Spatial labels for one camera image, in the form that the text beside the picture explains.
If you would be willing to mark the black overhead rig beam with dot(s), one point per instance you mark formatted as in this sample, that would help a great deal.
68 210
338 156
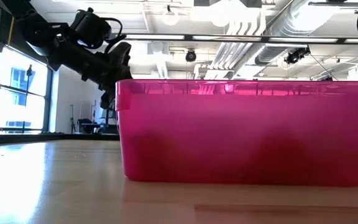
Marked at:
188 37

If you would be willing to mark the white ceiling pipes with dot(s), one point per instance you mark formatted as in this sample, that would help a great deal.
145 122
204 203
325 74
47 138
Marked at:
238 49

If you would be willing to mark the silver ventilation duct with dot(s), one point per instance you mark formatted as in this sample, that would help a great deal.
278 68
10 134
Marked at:
291 25

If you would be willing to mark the black light stand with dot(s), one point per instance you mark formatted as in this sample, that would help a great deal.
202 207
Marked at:
27 93

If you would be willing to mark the black aluminium table frame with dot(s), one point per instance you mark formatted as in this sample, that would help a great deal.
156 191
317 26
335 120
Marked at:
42 137

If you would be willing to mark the white pendant lamp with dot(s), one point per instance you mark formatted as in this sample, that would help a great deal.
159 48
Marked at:
170 17

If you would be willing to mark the black overhead camera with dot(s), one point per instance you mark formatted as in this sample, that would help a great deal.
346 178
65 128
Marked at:
190 56

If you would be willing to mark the black ceiling spotlight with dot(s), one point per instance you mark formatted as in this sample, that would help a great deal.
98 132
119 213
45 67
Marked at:
297 55

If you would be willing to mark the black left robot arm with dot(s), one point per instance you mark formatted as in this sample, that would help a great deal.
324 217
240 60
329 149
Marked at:
30 28

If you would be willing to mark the pink plastic bin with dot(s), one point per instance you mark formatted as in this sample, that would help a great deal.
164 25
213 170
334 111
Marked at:
244 133

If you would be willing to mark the dark background furniture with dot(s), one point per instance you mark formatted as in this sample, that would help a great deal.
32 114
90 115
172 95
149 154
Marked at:
87 126

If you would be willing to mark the thin black tripod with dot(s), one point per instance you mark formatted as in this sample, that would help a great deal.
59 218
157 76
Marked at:
72 119

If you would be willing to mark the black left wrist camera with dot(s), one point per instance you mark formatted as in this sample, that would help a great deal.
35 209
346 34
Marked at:
90 28

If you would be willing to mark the large window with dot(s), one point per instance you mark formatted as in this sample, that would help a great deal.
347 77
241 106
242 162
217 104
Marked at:
20 102

